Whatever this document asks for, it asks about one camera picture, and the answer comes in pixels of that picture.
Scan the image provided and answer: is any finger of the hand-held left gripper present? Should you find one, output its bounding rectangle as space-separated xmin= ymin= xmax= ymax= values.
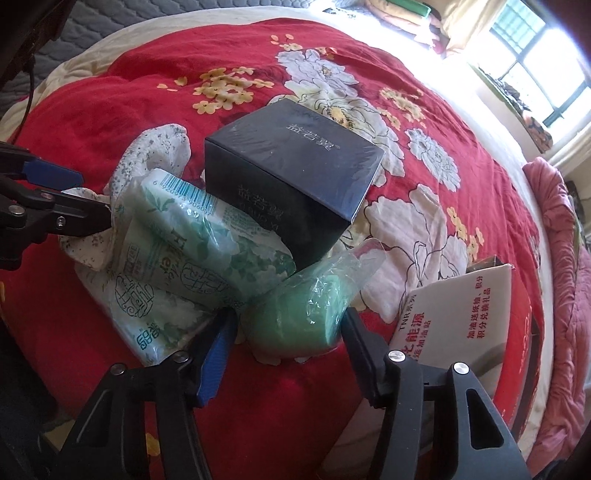
xmin=0 ymin=185 xmax=114 ymax=241
xmin=0 ymin=142 xmax=85 ymax=191

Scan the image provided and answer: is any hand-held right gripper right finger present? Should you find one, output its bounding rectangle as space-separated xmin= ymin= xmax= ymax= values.
xmin=341 ymin=307 xmax=532 ymax=480

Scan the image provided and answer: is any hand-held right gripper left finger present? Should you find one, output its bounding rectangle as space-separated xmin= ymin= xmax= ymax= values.
xmin=59 ymin=307 xmax=239 ymax=480

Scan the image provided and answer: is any green roll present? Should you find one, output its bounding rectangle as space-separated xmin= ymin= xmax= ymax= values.
xmin=242 ymin=237 xmax=387 ymax=366

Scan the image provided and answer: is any white floral cloth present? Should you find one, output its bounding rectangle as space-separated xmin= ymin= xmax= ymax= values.
xmin=59 ymin=124 xmax=195 ymax=274

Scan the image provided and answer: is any green floral tissue pack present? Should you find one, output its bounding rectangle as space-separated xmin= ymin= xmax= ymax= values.
xmin=90 ymin=217 xmax=251 ymax=368
xmin=122 ymin=168 xmax=297 ymax=297

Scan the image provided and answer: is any red floral blanket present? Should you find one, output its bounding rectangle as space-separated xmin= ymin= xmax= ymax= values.
xmin=0 ymin=14 xmax=546 ymax=480

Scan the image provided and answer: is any white cardboard tissue box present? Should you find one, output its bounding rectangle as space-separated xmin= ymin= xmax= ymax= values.
xmin=388 ymin=256 xmax=514 ymax=416

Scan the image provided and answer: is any bed with beige sheet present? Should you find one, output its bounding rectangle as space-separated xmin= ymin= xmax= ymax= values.
xmin=0 ymin=0 xmax=573 ymax=480

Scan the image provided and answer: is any dark object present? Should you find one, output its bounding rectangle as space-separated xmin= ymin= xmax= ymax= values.
xmin=0 ymin=0 xmax=71 ymax=89

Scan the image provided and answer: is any dark blue box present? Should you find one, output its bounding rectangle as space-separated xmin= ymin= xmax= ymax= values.
xmin=204 ymin=99 xmax=386 ymax=271

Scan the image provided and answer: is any pink quilt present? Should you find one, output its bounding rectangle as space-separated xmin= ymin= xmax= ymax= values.
xmin=522 ymin=157 xmax=591 ymax=477

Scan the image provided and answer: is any brown patterned cushion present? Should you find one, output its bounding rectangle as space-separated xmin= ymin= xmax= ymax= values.
xmin=522 ymin=115 xmax=555 ymax=154

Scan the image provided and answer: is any dark cloth pile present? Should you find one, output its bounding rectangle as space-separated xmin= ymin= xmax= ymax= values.
xmin=480 ymin=65 xmax=529 ymax=118

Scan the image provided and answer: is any stack of folded blankets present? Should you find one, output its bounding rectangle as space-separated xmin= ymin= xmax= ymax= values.
xmin=360 ymin=0 xmax=451 ymax=52

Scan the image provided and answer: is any cream curtain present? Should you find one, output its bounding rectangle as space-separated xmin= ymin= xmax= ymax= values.
xmin=436 ymin=0 xmax=498 ymax=54

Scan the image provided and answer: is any window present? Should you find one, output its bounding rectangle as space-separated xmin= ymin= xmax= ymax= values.
xmin=489 ymin=0 xmax=591 ymax=139

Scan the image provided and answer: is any black cable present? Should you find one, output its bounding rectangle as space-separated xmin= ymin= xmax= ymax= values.
xmin=8 ymin=55 xmax=37 ymax=140

